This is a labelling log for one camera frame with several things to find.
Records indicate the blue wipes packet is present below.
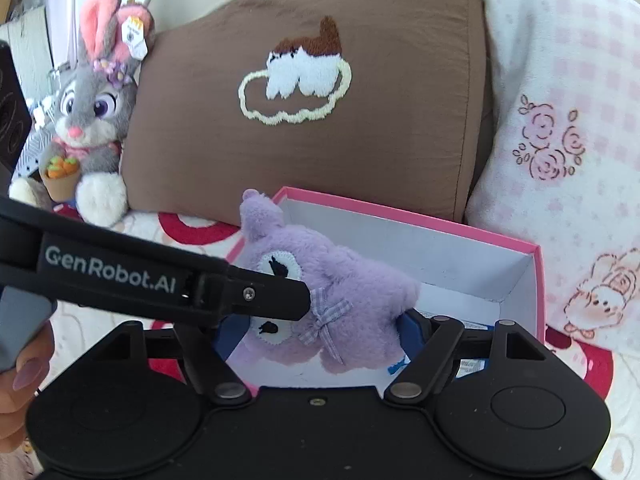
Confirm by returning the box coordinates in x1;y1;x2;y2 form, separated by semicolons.
387;309;487;378

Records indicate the purple plush toy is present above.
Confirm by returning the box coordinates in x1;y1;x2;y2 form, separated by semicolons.
239;190;420;375

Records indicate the left hand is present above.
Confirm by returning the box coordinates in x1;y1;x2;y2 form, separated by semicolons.
0;322;54;453

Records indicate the pink cardboard box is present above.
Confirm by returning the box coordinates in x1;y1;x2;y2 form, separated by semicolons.
227;188;544;390

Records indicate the red bear blanket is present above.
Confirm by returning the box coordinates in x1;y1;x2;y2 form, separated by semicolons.
47;212;639;479

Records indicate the grey bunny plush toy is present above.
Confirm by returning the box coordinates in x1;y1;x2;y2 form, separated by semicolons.
9;0;155;228

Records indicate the pink checkered pillow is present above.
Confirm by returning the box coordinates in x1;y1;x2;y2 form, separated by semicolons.
466;0;639;356

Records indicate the brown embroidered pillow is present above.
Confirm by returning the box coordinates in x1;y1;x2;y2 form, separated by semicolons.
122;0;486;223

